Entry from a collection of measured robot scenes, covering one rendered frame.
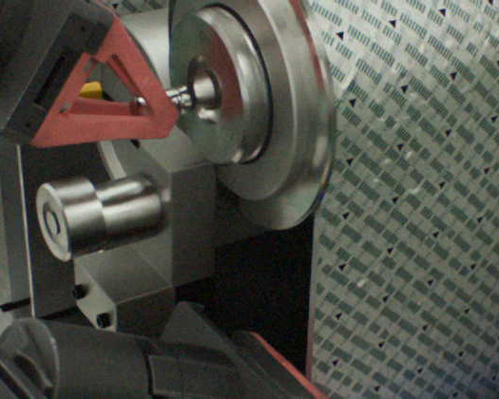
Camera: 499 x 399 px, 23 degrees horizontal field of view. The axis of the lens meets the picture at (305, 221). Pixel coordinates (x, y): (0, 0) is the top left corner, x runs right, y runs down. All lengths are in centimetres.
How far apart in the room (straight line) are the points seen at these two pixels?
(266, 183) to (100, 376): 13
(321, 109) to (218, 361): 13
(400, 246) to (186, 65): 14
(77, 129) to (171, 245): 10
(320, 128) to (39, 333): 15
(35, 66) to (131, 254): 19
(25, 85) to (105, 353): 12
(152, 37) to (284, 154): 15
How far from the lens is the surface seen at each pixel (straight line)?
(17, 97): 51
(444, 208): 62
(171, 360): 55
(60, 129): 54
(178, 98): 59
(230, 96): 56
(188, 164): 61
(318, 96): 53
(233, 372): 58
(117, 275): 65
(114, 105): 59
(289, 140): 55
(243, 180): 60
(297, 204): 57
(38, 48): 51
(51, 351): 52
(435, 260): 64
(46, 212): 63
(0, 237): 113
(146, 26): 69
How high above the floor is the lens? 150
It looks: 32 degrees down
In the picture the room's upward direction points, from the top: 3 degrees clockwise
